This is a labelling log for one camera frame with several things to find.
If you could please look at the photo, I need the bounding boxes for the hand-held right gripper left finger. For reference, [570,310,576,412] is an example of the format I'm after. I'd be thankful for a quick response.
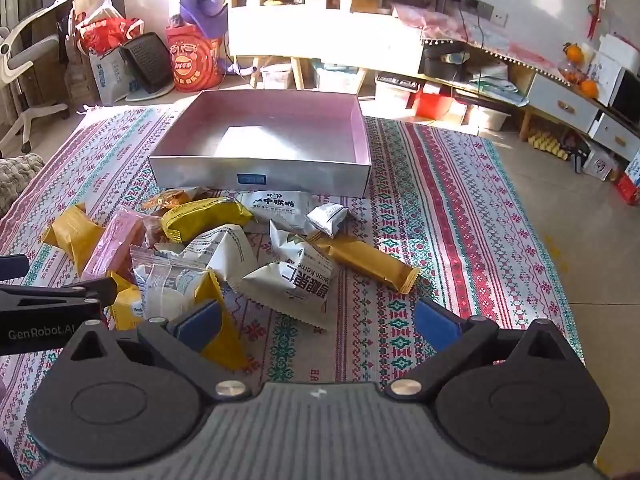
[67,300,251,402]

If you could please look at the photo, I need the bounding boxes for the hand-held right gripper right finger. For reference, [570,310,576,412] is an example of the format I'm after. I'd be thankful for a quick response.
[385,297,576,402]

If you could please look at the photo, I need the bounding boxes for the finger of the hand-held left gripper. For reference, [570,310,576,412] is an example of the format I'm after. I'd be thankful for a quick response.
[0,277,119,311]
[0,254,30,281]

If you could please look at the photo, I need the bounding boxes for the yellow packet white logo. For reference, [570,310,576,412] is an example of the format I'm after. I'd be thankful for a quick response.
[192,270,251,372]
[107,270,146,331]

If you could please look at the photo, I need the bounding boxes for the clear packet white pastry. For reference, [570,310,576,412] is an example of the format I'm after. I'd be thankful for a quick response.
[130,245,211,322]

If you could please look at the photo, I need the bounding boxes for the mustard yellow snack packet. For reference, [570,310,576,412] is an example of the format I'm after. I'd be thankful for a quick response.
[41,202,106,279]

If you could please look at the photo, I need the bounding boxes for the long golden snack packet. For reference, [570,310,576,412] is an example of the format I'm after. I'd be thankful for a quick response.
[305,234,422,295]

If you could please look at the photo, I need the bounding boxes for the white green nut packet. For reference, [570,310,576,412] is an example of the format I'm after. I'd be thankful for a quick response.
[241,240,341,332]
[269,217,314,266]

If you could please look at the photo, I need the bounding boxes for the red snack packet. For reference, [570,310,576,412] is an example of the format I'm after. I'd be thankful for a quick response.
[142,215,174,251]

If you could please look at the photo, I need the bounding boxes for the pink and silver cardboard box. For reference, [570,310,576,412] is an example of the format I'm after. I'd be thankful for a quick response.
[147,90,373,199]

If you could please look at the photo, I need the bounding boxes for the pink snack packet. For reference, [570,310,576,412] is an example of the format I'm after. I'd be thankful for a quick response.
[80,209,149,284]

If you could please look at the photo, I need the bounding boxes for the white crumpled snack packet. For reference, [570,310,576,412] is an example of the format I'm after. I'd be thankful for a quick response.
[165,225,260,291]

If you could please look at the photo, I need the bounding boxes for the grey knit cushion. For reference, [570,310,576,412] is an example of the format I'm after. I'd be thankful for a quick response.
[0,154,47,217]

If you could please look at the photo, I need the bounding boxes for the yellow packet brown ends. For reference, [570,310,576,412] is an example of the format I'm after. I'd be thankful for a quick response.
[160,196,255,245]

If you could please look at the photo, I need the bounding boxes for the patterned woven mat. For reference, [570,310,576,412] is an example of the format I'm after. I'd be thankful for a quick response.
[0,105,586,480]

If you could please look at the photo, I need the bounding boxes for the orange clear snack packet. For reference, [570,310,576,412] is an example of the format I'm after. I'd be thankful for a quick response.
[141,187,211,211]

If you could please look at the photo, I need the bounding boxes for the white packet monkey print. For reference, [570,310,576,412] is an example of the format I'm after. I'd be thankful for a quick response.
[235,190,316,236]

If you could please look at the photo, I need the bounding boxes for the small silver snack packet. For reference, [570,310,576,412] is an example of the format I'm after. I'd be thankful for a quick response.
[306,202,349,239]

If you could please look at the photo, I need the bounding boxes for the white office chair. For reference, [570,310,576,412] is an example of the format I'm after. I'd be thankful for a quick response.
[0,10,76,157]

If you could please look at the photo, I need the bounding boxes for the white paper bag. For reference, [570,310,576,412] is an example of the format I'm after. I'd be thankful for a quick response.
[89,45,137,106]

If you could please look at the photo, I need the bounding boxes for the row of yellow bottles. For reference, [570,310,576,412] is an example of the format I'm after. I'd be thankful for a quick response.
[527,131,571,161]

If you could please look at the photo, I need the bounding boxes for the red box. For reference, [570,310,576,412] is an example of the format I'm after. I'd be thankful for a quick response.
[415,92,453,120]

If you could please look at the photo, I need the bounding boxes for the black plastic basket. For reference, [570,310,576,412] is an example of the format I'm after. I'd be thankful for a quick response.
[120,32,176,94]

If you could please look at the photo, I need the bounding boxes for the red plastic bag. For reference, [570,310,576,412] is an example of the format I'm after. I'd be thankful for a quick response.
[75,16,144,56]

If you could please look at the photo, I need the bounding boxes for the low white tv stand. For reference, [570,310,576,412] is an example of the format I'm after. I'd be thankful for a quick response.
[420,25,640,162]

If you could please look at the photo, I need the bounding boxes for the clear storage box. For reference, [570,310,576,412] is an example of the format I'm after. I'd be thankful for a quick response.
[317,66,362,95]
[260,62,296,91]

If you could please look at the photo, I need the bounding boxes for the red round tub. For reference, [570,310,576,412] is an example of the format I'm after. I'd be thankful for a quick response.
[166,25,224,93]

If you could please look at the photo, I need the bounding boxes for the pink tablecloth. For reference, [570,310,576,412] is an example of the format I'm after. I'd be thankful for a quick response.
[392,2,566,77]

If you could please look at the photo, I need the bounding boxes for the cream wooden cabinet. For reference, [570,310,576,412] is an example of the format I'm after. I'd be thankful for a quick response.
[227,0,437,92]

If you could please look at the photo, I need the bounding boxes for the brown cardboard box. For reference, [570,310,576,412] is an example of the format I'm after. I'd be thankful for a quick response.
[340,0,396,15]

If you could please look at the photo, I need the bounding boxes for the red hanging ornament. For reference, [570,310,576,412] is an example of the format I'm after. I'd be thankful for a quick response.
[587,0,609,41]

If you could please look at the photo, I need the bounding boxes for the wall socket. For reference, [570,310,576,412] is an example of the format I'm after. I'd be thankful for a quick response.
[449,0,510,28]

